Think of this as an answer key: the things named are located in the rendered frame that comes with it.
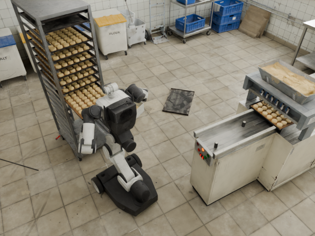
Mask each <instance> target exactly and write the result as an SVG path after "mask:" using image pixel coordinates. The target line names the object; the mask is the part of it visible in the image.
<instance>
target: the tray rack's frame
mask: <svg viewBox="0 0 315 236"><path fill-rule="evenodd" d="M10 1H11V3H12V6H13V9H14V12H15V15H16V17H17V20H18V22H19V25H20V28H21V31H22V34H23V37H24V39H25V42H26V45H27V47H28V50H29V53H30V56H31V58H32V61H33V64H34V67H35V69H36V72H37V75H38V78H39V80H40V83H41V86H42V89H43V91H44V94H45V97H46V99H47V102H48V105H49V108H50V110H51V113H52V116H53V119H54V122H55V124H56V127H57V130H58V131H59V132H58V133H59V135H60V136H61V135H62V136H63V138H64V139H65V140H66V141H67V143H68V144H69V145H70V147H71V148H72V149H73V150H74V151H75V155H76V157H77V159H78V153H77V150H76V147H75V144H74V143H73V142H72V140H71V139H70V138H69V137H68V136H67V134H66V133H65V132H64V131H63V130H62V128H61V127H59V124H58V121H57V119H56V116H55V113H54V110H53V107H52V104H51V102H50V99H49V96H48V93H47V91H46V88H45V85H44V82H43V79H42V76H41V73H40V71H39V68H38V65H37V62H36V59H35V56H34V54H33V51H32V48H31V45H30V42H29V40H28V37H27V34H26V31H25V28H24V25H23V23H22V20H21V17H20V14H19V11H18V9H17V7H19V8H20V9H21V10H22V11H23V12H25V13H26V14H27V15H28V16H30V17H31V18H32V19H34V20H35V18H34V17H37V16H38V17H39V18H40V21H42V20H46V19H50V18H54V17H57V16H61V15H66V14H70V13H73V12H77V11H81V10H85V9H88V7H87V5H86V4H88V3H87V2H85V1H83V0H10ZM68 107H69V109H70V114H71V115H72V117H71V118H72V120H73V121H74V123H73V126H74V127H75V128H76V129H75V131H76V133H77V135H76V136H77V138H78V139H79V135H80V132H81V131H82V125H83V120H81V118H79V119H77V120H75V119H74V116H73V113H72V110H71V108H70V106H69V105H68ZM106 135H107V134H106V133H105V132H104V131H103V130H102V129H101V128H100V127H99V126H98V125H97V124H96V123H95V129H94V140H95V141H96V149H98V148H99V147H101V146H103V145H104V144H105V143H106V138H105V136H106ZM62 136H61V138H62Z"/></svg>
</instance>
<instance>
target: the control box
mask: <svg viewBox="0 0 315 236"><path fill-rule="evenodd" d="M197 142H198V144H199V145H197ZM198 148H199V149H200V151H198ZM202 148H203V149H204V151H202ZM195 150H196V151H197V153H198V154H199V155H200V154H201V158H203V157H204V156H206V159H205V158H203V160H205V162H206V163H207V164H208V165H209V166H212V164H213V160H214V159H213V158H212V157H213V153H212V152H211V151H210V150H209V149H208V148H207V147H206V146H205V144H204V143H203V142H202V141H201V140H200V139H199V138H197V139H196V142H195ZM207 154H208V155H209V157H208V156H207Z"/></svg>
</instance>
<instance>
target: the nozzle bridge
mask: <svg viewBox="0 0 315 236"><path fill-rule="evenodd" d="M243 89H245V90H249V91H248V94H247V100H249V101H250V100H252V99H255V98H257V97H259V98H261V99H262V100H263V101H265V102H266V103H267V104H269V105H270V106H271V107H273V108H274V109H276V110H277V111H278V112H280V113H281V114H282V115H284V116H285V117H287V118H288V119H289V120H291V121H292V122H293V123H295V124H296V125H297V126H296V128H297V129H298V130H300V131H301V133H300V135H299V137H298V139H299V140H300V141H303V140H305V139H307V138H309V137H310V136H311V134H312V132H313V130H314V129H315V99H314V100H311V101H309V102H307V103H304V104H302V105H301V104H299V103H298V102H296V101H295V100H293V99H291V98H290V97H289V96H287V95H286V94H284V93H283V92H281V91H280V90H278V89H277V88H275V87H274V86H272V85H270V84H269V83H267V82H266V81H264V80H263V79H262V78H261V75H260V72H259V71H256V72H253V73H250V74H247V75H246V76H245V80H244V84H243ZM261 89H262V90H263V89H264V93H263V95H261V93H260V90H261ZM262 90H261V92H262ZM266 92H268V93H269V96H268V98H266V97H265V96H264V95H265V93H266ZM266 95H267V93H266ZM271 96H274V99H273V102H271V100H270V97H271ZM271 98H272V97H271ZM276 99H278V100H279V103H278V105H277V106H276V105H275V101H276ZM276 102H277V101H276ZM281 103H284V104H285V105H284V108H283V109H281V107H280V105H281V106H282V104H281ZM287 107H290V110H289V112H288V113H286V111H285V110H286V108H287Z"/></svg>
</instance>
